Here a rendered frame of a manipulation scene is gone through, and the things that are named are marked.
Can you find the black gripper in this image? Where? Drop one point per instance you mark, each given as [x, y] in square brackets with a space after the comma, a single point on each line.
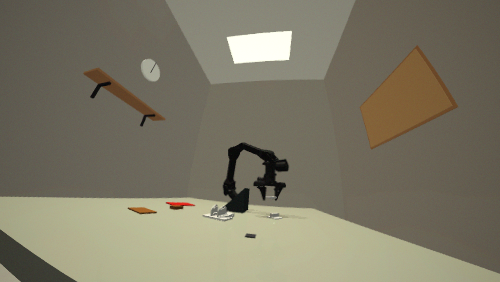
[270, 177]

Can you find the orange flat rectangular plate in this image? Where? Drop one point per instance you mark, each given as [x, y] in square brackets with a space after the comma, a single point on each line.
[142, 210]

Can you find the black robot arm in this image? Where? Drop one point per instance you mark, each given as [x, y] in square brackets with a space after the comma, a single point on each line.
[271, 162]

